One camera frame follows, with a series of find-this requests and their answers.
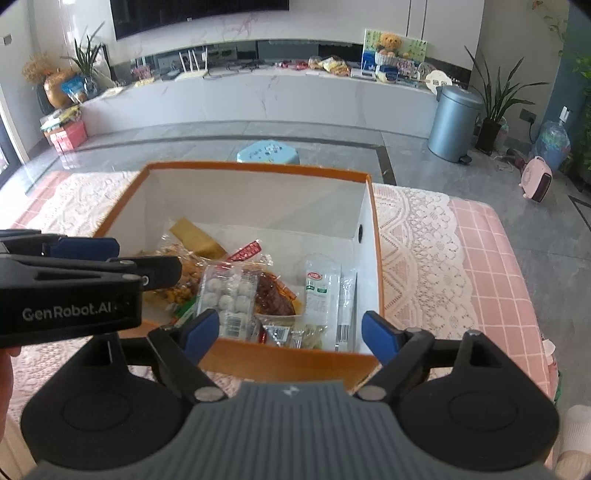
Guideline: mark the orange cardboard box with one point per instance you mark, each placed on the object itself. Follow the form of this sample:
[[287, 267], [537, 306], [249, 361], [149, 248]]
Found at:
[[286, 364]]

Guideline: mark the clear pale candy packet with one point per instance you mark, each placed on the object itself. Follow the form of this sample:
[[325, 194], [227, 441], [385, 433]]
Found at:
[[309, 336]]

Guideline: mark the black television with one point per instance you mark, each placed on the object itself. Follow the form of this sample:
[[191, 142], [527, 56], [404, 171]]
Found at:
[[198, 16]]

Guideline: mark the long-leaf potted plant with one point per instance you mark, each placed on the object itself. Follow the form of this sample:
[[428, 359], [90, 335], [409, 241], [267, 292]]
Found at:
[[496, 101]]

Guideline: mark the red sausage snack packet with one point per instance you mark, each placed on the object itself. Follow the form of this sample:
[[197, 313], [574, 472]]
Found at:
[[272, 295]]

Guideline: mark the hanging vine plant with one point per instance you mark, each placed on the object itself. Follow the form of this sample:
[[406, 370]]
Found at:
[[551, 18]]

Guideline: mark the white router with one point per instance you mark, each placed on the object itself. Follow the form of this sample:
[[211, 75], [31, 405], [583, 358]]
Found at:
[[191, 74]]

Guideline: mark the white tv cabinet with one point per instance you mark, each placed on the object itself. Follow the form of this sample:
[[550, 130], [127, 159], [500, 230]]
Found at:
[[277, 101]]

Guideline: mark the pink space heater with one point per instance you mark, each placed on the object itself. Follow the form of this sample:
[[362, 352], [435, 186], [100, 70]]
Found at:
[[538, 180]]

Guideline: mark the orange vase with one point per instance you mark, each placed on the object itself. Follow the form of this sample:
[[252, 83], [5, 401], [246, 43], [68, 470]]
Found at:
[[57, 90]]

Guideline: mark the brown teddy bear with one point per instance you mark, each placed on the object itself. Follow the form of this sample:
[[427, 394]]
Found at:
[[388, 45]]

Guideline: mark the white ball snack tray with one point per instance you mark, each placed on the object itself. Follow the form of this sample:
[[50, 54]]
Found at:
[[231, 295]]

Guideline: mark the grey pedal trash can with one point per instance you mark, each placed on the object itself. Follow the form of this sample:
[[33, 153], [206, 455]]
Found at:
[[452, 124]]

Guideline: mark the bushy green plant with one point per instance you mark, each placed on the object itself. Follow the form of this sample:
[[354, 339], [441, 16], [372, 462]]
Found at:
[[582, 115]]

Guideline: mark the green picture board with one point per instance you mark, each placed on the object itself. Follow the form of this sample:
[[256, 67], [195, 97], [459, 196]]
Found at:
[[415, 48]]

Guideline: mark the wall socket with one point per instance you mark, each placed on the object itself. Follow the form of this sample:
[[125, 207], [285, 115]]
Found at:
[[527, 115]]

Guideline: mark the clear orange snack packet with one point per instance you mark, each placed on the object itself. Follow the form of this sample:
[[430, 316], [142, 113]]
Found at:
[[184, 281]]

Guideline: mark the pile of yellow snack bags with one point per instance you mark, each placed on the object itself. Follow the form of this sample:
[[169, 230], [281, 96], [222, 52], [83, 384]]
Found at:
[[330, 65]]

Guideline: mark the pale cloth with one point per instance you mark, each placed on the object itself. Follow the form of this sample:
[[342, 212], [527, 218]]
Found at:
[[575, 443]]

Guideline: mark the white snack packet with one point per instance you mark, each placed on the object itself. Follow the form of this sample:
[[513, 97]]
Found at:
[[321, 300]]

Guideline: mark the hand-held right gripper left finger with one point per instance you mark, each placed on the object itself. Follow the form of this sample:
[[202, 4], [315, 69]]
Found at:
[[202, 330]]

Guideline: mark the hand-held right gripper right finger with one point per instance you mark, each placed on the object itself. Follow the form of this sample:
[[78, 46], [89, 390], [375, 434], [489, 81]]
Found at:
[[378, 334]]

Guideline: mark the dried flower bunch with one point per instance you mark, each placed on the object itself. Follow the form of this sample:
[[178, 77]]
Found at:
[[39, 69]]

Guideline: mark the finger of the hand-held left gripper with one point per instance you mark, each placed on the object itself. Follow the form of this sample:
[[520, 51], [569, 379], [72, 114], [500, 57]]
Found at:
[[87, 248], [157, 272]]

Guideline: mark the light blue stool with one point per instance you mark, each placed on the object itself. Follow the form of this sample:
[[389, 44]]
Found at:
[[268, 153]]

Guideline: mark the green grass plant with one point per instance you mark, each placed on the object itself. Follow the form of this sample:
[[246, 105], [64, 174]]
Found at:
[[87, 60]]

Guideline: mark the brown snack packet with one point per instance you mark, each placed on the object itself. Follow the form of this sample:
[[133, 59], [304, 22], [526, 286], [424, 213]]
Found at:
[[196, 237]]

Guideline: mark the blue water bottle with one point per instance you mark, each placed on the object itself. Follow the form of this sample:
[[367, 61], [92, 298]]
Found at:
[[553, 143]]

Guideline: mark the pink storage box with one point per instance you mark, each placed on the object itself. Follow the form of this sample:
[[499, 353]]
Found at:
[[69, 137]]

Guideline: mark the small silver snack packet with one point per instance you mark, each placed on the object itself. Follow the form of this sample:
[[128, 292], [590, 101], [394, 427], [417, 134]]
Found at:
[[277, 334]]

